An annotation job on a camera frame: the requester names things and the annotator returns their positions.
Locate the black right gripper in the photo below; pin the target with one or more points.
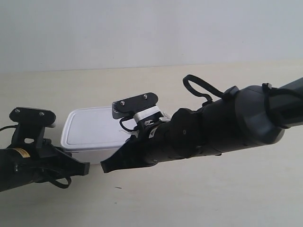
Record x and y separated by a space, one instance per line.
152 147

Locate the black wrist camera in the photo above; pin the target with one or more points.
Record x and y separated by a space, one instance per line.
31 125
138 107

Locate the white lidded plastic container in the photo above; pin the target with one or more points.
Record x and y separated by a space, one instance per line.
92 134

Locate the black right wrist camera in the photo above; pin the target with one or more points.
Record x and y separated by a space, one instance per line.
138 107

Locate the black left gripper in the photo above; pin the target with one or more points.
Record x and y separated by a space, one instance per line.
48 163

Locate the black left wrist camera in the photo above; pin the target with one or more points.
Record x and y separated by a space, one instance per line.
31 125

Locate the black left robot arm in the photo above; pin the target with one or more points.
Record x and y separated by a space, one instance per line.
10 180

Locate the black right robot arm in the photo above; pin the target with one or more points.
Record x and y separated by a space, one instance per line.
232 120

